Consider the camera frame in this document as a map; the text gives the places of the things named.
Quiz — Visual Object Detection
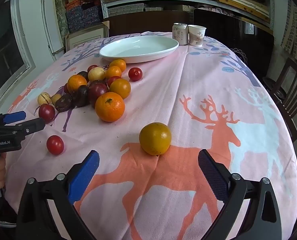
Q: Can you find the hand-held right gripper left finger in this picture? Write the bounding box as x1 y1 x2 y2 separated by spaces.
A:
15 150 100 240

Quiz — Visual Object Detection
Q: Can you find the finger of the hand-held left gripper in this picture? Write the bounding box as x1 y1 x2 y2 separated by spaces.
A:
2 111 27 125
13 117 46 140

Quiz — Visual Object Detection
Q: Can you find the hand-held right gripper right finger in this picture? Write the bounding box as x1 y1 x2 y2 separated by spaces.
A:
198 149 282 240

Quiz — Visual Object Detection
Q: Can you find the red cherry tomato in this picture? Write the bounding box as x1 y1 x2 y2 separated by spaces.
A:
38 104 56 124
106 76 121 87
46 135 64 155
128 67 143 82

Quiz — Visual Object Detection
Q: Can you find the striped yellow pepino melon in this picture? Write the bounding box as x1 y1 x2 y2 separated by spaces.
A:
88 67 106 82
37 92 51 106

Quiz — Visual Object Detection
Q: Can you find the dark brown water chestnut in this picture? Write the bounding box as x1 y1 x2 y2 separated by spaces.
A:
55 94 73 112

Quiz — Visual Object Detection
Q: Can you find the yellowish orange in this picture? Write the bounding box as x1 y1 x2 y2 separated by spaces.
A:
139 122 172 156

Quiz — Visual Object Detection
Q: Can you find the large orange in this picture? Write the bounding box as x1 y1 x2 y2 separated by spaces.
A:
95 92 126 123

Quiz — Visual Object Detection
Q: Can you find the white oval plate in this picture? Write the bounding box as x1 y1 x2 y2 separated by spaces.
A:
99 35 179 64

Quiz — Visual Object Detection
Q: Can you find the white framed window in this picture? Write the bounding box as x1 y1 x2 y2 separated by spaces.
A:
0 0 36 103

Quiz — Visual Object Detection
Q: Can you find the person's dark jacket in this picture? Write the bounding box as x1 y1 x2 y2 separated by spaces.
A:
0 200 19 240

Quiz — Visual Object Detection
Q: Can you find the white leaning board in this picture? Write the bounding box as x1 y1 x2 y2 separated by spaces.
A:
41 0 65 54

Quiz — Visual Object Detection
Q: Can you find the pink deer printed tablecloth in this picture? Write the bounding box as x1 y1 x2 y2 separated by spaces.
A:
3 31 297 240

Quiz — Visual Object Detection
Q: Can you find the speckled grey leaning board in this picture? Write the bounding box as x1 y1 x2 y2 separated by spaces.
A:
54 0 70 34

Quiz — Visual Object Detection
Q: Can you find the dark wooden chair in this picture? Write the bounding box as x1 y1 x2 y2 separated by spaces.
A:
263 57 297 143

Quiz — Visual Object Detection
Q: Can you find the stack of blue patterned boxes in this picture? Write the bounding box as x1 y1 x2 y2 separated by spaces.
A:
65 1 104 32

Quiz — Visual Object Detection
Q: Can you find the printed paper cup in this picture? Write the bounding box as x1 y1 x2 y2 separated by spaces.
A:
188 25 207 47

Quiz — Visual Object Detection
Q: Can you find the black glossy panel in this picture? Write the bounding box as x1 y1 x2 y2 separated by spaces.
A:
193 8 275 80

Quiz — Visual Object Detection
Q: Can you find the silver drink can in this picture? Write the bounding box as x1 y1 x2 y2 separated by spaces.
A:
172 23 188 46

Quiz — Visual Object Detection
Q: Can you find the brown wooden board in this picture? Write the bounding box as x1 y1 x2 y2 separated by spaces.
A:
108 11 190 37

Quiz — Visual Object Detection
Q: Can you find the pink cloth bundle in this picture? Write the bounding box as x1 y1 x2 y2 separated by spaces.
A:
206 5 229 13

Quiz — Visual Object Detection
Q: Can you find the stack of pale woven boxes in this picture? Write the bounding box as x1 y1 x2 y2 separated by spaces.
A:
281 0 297 63

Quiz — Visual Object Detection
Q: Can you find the grey metal shelf rack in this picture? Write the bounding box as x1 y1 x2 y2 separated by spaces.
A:
97 0 275 30

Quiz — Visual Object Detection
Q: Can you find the beige picture frame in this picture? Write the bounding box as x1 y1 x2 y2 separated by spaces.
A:
65 21 110 53

